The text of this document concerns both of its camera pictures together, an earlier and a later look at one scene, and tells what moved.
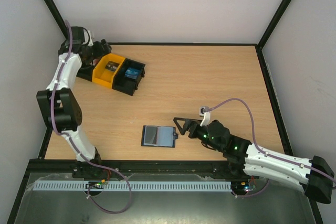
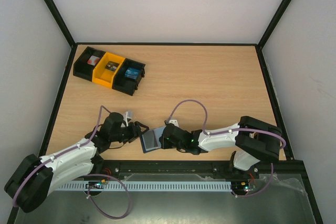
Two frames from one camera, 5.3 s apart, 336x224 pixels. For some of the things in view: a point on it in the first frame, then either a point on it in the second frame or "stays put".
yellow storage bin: [103, 72] stays put
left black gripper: [101, 52] → [135, 132]
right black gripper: [190, 128] → [163, 137]
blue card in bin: [132, 73] stays put
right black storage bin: [127, 85] stays put
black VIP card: [112, 66] stays put
